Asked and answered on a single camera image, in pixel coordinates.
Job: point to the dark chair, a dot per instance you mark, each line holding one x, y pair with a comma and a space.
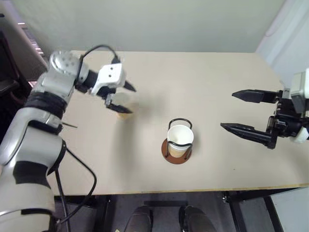
9, 72

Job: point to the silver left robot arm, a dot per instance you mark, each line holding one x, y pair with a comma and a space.
36, 135

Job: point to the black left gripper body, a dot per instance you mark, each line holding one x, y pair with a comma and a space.
109, 97

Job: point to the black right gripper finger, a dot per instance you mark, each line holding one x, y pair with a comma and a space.
253, 135
256, 96

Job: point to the white panel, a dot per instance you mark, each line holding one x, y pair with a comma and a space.
292, 210

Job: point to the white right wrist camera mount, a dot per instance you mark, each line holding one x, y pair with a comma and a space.
299, 89

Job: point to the black metal table frame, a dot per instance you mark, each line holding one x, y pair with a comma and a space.
243, 197

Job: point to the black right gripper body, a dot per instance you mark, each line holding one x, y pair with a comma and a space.
287, 120

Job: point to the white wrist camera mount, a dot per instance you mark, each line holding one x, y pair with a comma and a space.
109, 76
299, 89

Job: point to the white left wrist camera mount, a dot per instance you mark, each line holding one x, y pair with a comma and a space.
109, 76

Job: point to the dark rounded shape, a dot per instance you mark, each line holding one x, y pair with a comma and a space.
138, 217
195, 218

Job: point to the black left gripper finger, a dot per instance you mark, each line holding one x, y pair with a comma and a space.
120, 109
130, 87

